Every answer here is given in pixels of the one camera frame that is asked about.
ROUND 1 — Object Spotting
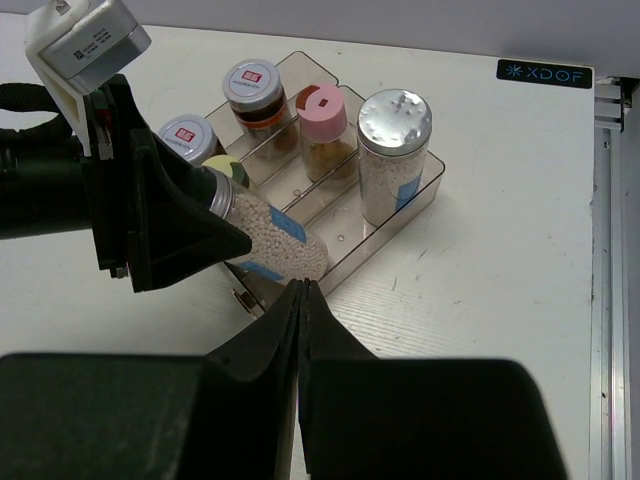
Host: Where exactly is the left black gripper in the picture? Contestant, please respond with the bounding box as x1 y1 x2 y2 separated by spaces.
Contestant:
1 74 252 293

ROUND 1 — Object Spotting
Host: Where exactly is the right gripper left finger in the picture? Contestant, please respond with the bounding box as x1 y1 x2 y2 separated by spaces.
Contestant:
1 281 303 479

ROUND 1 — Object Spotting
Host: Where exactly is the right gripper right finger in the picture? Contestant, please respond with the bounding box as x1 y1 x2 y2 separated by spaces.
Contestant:
298 281 567 479

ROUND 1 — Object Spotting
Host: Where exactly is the yellow lid spice bottle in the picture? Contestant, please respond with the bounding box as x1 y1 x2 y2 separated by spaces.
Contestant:
202 155 257 192

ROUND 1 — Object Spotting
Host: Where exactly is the orange label sauce jar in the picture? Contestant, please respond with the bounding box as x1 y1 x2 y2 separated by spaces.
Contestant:
157 114 226 166

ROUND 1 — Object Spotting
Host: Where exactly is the silver lid blue label bottle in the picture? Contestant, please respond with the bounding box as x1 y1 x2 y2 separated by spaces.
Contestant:
203 167 329 284

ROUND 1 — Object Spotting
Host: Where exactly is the dark brown sauce jar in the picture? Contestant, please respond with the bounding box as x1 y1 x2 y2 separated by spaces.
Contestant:
222 59 298 159

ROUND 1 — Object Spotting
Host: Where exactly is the pink lid spice bottle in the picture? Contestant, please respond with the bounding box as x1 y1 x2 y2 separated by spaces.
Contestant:
295 84 357 184

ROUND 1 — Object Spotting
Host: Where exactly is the silver lid white bottle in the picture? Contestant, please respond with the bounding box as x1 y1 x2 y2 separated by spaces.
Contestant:
357 88 432 226

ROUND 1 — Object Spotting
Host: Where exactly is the middle clear organizer bin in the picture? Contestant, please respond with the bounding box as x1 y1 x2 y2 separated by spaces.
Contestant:
239 84 369 216

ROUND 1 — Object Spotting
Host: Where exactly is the clear organizer bin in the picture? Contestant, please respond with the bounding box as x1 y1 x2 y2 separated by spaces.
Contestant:
260 154 445 295
206 51 338 164
239 84 369 216

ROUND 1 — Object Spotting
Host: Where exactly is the right clear organizer bin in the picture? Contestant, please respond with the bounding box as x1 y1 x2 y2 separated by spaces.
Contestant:
260 154 445 295

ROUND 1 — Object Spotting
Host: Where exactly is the left clear organizer bin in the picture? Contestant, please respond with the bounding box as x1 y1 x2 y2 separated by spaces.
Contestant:
206 51 338 164

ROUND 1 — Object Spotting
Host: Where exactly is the right blue table sticker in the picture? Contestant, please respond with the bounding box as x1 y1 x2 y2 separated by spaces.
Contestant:
496 59 593 89

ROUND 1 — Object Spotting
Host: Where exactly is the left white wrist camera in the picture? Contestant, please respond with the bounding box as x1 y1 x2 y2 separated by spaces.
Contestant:
25 1 151 157

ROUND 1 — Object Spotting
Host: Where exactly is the aluminium table frame rail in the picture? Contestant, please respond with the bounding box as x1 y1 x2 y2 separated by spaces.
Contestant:
589 76 639 479

